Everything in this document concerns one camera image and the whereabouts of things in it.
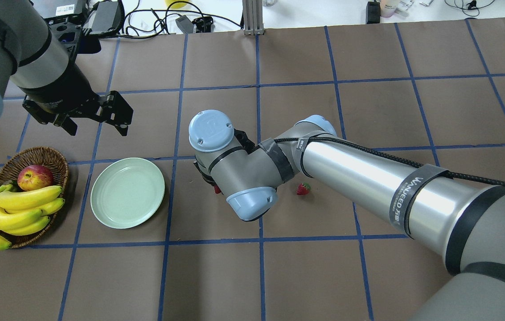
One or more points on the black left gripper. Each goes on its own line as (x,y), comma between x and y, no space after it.
(58,92)

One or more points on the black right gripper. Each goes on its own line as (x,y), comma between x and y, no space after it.
(208,179)

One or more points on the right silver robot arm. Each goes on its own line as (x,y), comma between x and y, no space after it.
(459,216)

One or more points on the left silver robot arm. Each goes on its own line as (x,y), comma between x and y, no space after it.
(40,60)

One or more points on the light green plate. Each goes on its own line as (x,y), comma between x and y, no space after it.
(127,193)

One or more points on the red apple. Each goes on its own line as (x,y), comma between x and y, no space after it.
(34,177)

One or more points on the large black power brick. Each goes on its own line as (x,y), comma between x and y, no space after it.
(106,17)

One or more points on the brown wicker basket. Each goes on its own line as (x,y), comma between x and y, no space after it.
(45,156)

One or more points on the yellow banana bunch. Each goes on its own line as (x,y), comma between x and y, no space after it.
(27,213)

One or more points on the yellow tape roll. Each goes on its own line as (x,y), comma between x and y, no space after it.
(176,4)

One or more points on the black power adapter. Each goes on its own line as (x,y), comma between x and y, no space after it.
(373,12)

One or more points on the white paper cup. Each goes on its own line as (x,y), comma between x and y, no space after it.
(388,7)

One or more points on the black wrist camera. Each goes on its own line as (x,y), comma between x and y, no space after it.
(69,31)

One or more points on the aluminium frame post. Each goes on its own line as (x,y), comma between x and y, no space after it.
(252,12)

